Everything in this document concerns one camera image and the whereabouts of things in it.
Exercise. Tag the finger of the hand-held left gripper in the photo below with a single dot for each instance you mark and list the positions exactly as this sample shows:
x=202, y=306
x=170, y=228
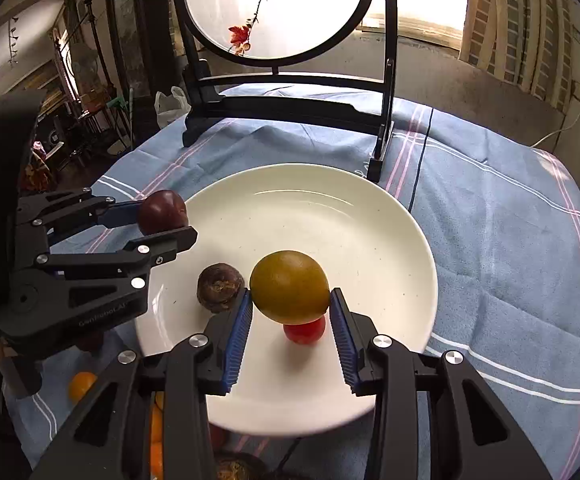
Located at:
x=122, y=213
x=169, y=242

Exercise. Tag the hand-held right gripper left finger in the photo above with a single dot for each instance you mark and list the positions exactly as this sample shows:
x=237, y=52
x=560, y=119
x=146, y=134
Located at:
x=237, y=345

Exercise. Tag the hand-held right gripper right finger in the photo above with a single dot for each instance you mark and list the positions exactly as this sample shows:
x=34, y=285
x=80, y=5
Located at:
x=342, y=345

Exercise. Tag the dark red plum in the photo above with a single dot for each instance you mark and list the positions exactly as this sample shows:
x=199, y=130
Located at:
x=162, y=210

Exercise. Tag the yellow lemon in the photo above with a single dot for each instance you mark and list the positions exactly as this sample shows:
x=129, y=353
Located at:
x=290, y=285

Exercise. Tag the white round plate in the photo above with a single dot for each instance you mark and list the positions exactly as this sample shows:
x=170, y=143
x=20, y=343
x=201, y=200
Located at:
x=320, y=235

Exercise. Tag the orange tangerine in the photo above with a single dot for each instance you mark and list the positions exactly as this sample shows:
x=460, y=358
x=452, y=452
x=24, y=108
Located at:
x=82, y=386
x=156, y=425
x=156, y=460

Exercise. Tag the green stool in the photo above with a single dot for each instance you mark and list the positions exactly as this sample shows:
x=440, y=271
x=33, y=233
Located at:
x=119, y=104

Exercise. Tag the white plastic bag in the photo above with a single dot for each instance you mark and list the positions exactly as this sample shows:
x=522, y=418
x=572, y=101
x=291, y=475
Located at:
x=169, y=105

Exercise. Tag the standing fan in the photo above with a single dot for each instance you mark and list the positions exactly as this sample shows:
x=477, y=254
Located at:
x=82, y=62

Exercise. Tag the dark wooden cabinet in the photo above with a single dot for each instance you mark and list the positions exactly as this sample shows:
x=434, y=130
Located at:
x=129, y=35

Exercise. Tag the blue striped tablecloth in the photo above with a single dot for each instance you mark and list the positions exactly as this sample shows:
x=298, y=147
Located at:
x=495, y=235

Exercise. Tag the round embroidered bird screen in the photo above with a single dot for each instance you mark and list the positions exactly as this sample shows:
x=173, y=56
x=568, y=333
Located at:
x=290, y=10

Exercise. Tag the beige checked curtain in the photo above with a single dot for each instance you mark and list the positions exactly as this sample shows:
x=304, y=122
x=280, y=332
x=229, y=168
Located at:
x=515, y=25

